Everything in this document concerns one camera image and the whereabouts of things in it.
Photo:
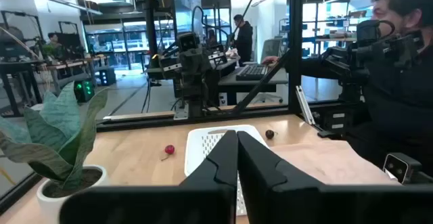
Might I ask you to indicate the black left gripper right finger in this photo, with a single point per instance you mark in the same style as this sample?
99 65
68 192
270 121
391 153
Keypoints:
270 197

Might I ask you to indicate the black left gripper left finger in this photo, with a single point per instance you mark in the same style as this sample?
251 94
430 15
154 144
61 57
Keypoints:
209 197

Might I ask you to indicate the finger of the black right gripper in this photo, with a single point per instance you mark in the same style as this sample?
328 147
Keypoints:
203 65
187 65

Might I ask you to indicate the small red radish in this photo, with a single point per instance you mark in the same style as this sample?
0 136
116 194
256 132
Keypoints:
170 149

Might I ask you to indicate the small dark round fruit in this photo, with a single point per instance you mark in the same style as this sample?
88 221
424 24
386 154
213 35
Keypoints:
269 134

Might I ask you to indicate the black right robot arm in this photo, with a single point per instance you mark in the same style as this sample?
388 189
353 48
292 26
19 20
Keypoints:
196 97

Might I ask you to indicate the person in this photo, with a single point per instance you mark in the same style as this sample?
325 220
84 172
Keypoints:
53 39
244 41
399 99

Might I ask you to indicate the black computer keyboard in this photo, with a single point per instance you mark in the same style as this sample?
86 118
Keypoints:
252 72

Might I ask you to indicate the black office desk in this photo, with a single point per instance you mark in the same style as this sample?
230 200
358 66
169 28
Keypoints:
253 86

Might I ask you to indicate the white perforated plastic basket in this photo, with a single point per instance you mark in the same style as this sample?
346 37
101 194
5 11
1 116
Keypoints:
199 142

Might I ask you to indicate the beige folded cloth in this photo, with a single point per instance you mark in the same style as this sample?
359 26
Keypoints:
321 159

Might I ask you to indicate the black device with blue lights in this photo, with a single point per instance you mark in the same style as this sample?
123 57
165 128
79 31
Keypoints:
106 76

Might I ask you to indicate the grey office chair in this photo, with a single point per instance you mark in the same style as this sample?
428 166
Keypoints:
270 48

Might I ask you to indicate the black device with green lights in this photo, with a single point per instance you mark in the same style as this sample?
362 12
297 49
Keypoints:
84 90

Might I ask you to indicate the silver aluminium extrusion bar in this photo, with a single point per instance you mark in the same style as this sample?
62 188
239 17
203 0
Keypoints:
304 105

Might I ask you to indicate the black control box with labels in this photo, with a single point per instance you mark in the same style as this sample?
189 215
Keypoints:
333 120

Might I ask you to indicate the long wooden work table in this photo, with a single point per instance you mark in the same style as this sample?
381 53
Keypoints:
67 65

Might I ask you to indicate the green snake plant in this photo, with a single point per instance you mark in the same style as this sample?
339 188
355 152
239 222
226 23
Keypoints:
61 122

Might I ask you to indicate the white round plant pot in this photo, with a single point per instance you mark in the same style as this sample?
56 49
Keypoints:
47 203

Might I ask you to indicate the silver metal mounting bracket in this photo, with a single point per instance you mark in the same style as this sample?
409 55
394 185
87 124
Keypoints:
181 111

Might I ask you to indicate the black aluminium table frame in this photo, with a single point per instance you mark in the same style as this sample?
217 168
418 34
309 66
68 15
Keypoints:
294 48

